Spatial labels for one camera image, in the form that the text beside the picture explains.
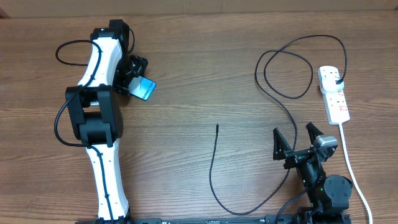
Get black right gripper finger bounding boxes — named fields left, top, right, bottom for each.
left=306, top=122, right=323, bottom=144
left=273, top=128, right=294, bottom=161

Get blue Galaxy smartphone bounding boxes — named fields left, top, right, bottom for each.
left=128, top=76, right=157, bottom=101

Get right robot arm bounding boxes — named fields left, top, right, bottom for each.
left=265, top=123, right=353, bottom=224

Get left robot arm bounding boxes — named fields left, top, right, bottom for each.
left=61, top=19, right=157, bottom=223

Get white charger adapter plug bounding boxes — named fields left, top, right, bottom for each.
left=320, top=78, right=345, bottom=94

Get white power strip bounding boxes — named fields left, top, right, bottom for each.
left=317, top=65, right=350, bottom=125

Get white power strip cord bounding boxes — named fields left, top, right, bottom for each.
left=338, top=123, right=373, bottom=224

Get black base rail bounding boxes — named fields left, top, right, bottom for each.
left=75, top=214, right=352, bottom=224

